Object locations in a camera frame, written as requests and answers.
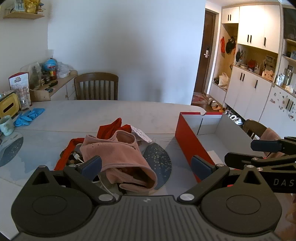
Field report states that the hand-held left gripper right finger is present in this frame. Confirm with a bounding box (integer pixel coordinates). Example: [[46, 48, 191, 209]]
[[177, 156, 270, 205]]

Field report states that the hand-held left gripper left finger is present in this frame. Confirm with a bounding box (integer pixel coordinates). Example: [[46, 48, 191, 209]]
[[29, 156, 117, 205]]

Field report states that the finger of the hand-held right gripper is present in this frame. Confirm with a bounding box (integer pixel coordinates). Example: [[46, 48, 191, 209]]
[[251, 137, 296, 153], [224, 152, 296, 171]]

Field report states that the white charging cable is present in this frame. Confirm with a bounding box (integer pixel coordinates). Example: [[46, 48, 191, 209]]
[[72, 151, 116, 195]]

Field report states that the red cardboard box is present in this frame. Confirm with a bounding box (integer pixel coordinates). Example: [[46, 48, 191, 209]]
[[174, 112, 266, 183]]

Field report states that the pink cloth garment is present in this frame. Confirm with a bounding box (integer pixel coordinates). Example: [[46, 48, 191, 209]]
[[80, 130, 158, 193]]

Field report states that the red cloth garment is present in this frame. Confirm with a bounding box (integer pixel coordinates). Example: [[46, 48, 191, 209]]
[[54, 118, 132, 171]]

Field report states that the printed tissue packet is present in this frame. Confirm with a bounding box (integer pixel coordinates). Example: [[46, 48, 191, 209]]
[[131, 126, 153, 143]]

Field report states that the wooden slat-back chair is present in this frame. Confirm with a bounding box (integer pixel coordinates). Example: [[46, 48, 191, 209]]
[[242, 119, 270, 140], [74, 72, 119, 100]]

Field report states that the dark speckled placemat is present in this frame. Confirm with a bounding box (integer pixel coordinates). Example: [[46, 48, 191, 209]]
[[142, 142, 172, 190], [0, 136, 24, 168]]

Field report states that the row of shoes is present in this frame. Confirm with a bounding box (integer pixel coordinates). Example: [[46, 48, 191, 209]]
[[208, 98, 244, 126]]

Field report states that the red patterned rug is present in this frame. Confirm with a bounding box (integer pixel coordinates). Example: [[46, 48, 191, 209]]
[[191, 92, 210, 105]]

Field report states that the blue rubber glove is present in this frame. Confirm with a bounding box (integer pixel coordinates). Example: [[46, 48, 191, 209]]
[[14, 113, 32, 127], [26, 108, 46, 120]]

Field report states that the white tote bag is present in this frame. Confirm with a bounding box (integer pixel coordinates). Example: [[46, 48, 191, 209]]
[[218, 72, 230, 88]]

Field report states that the wooden sideboard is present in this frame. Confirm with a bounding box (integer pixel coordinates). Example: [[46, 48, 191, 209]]
[[30, 70, 78, 101]]

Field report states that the pale green mug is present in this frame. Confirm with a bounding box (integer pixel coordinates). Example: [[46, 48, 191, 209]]
[[0, 115, 15, 136]]

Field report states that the clear glass jar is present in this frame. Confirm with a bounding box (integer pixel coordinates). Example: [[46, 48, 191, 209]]
[[15, 87, 32, 111]]

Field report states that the clear plastic bag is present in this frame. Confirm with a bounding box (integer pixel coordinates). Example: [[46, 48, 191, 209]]
[[57, 61, 75, 78]]

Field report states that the yellow tissue box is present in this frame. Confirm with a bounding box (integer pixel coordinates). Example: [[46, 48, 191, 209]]
[[0, 92, 20, 119]]

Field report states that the red and white carton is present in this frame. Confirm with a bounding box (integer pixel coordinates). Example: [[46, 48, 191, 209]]
[[9, 72, 30, 91]]

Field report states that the brown door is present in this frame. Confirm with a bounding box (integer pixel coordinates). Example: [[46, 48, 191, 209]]
[[194, 9, 218, 96]]

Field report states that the yellow snack packet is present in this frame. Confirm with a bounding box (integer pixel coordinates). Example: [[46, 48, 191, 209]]
[[24, 0, 39, 13]]

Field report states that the white wall cabinet unit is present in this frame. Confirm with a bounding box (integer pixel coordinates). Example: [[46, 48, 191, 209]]
[[221, 4, 296, 137]]

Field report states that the wooden wall shelf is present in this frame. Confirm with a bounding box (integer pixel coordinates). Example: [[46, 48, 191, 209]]
[[3, 11, 45, 19]]

